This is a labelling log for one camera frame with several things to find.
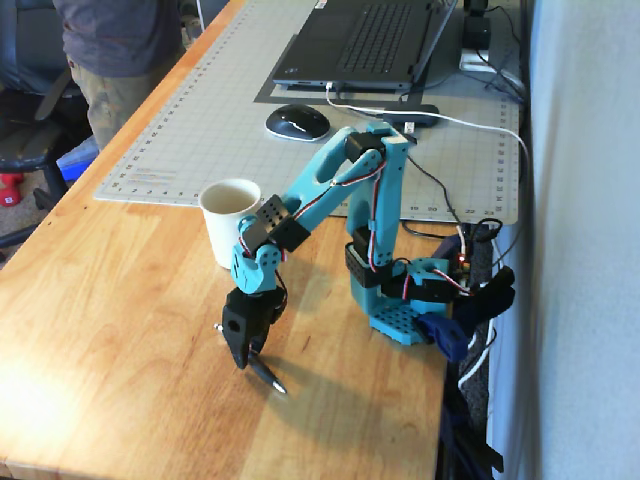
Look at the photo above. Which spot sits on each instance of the grey gridded cutting mat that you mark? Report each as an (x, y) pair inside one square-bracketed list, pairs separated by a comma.
[(200, 125)]

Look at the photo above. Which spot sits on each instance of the black power adapter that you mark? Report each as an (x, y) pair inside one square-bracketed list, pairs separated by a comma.
[(477, 32)]

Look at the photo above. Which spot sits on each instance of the dark grey laptop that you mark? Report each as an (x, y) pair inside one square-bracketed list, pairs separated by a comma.
[(350, 40)]

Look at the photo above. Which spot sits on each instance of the controller board with red light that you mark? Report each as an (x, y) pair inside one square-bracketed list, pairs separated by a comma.
[(462, 262)]

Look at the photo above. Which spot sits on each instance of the dark blue table clamp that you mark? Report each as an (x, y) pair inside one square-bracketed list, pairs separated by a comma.
[(445, 335)]

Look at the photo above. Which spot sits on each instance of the red dumbbell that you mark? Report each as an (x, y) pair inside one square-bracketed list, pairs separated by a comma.
[(9, 192)]

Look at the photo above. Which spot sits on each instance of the black computer mouse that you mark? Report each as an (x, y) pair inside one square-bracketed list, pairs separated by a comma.
[(297, 122)]

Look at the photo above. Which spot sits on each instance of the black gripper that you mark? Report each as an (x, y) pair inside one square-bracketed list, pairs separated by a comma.
[(239, 324)]

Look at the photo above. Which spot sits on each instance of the black office chair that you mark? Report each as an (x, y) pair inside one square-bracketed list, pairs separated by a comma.
[(30, 140)]

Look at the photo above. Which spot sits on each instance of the blue plastic object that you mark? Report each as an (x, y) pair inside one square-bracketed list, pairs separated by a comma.
[(77, 160)]

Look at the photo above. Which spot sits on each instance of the black usb hub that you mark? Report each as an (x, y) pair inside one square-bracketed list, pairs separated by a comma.
[(415, 116)]

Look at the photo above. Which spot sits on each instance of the cream ceramic mug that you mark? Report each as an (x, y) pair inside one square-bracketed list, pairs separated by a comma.
[(220, 230)]

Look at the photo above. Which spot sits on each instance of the dark blue mechanical pen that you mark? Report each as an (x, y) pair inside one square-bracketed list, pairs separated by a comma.
[(267, 372)]

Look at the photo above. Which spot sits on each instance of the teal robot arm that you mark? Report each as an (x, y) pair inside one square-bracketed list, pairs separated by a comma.
[(320, 185)]

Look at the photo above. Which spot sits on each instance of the person in grey shirt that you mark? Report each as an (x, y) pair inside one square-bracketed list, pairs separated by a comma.
[(120, 40)]

